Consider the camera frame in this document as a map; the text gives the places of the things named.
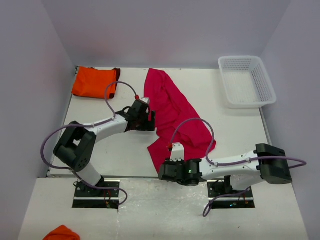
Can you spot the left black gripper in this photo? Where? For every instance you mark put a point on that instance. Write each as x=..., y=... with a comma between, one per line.
x=148, y=125

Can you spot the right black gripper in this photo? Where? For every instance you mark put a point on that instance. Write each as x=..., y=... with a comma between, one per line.
x=173, y=162

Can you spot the pink t shirt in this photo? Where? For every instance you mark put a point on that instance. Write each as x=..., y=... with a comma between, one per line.
x=171, y=108

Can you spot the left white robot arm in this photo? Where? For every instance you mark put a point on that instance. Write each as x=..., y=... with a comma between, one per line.
x=76, y=145

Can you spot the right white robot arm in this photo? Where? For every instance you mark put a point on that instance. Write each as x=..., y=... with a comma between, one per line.
x=264, y=164

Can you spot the folded orange t shirt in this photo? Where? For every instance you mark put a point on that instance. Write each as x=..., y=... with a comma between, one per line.
x=92, y=83

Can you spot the white plastic basket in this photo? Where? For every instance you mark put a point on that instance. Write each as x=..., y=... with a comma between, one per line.
x=246, y=82

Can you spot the orange cloth at bottom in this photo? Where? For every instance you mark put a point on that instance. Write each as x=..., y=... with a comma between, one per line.
x=62, y=233

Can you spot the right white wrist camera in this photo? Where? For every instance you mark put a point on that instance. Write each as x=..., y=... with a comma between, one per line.
x=177, y=153

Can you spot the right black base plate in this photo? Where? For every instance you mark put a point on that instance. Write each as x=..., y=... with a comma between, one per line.
x=231, y=199

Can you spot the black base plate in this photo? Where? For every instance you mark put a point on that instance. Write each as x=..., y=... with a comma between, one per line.
x=91, y=198
x=231, y=199

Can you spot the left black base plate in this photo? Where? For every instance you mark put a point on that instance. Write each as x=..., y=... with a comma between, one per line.
x=91, y=198

